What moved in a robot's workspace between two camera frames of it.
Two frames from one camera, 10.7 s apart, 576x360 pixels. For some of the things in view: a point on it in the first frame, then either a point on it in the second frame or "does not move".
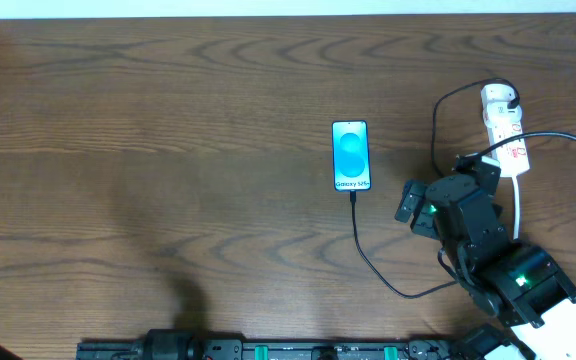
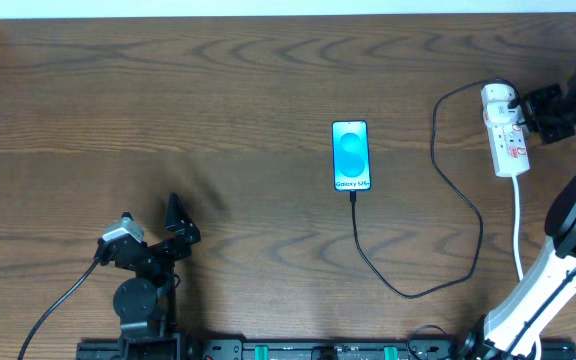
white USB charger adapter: (494, 100) does not move
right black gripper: (419, 212) -> (548, 114)
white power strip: (513, 159) does not move
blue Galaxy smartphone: (351, 156) does not move
